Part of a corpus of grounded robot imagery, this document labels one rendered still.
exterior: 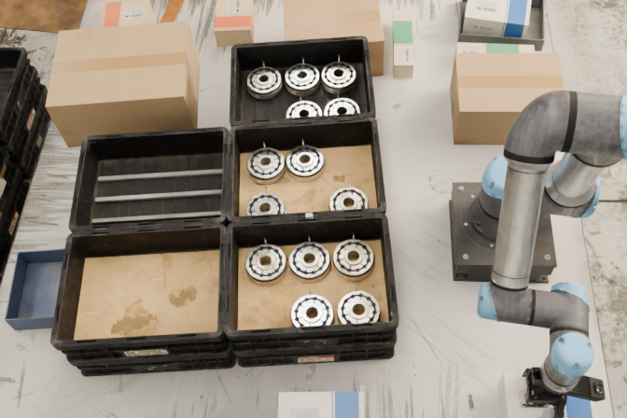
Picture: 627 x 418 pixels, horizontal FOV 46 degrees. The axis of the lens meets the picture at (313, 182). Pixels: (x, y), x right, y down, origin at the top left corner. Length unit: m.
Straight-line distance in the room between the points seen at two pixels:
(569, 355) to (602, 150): 0.39
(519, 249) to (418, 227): 0.62
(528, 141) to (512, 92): 0.76
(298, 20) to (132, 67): 0.53
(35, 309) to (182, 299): 0.45
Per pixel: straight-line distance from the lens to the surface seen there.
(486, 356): 1.94
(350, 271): 1.83
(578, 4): 3.75
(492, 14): 2.48
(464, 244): 1.95
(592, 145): 1.44
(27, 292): 2.17
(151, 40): 2.31
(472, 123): 2.16
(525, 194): 1.46
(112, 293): 1.94
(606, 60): 3.54
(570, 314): 1.56
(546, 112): 1.42
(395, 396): 1.89
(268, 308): 1.84
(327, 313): 1.79
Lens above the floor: 2.51
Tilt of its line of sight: 57 degrees down
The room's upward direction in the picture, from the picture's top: 6 degrees counter-clockwise
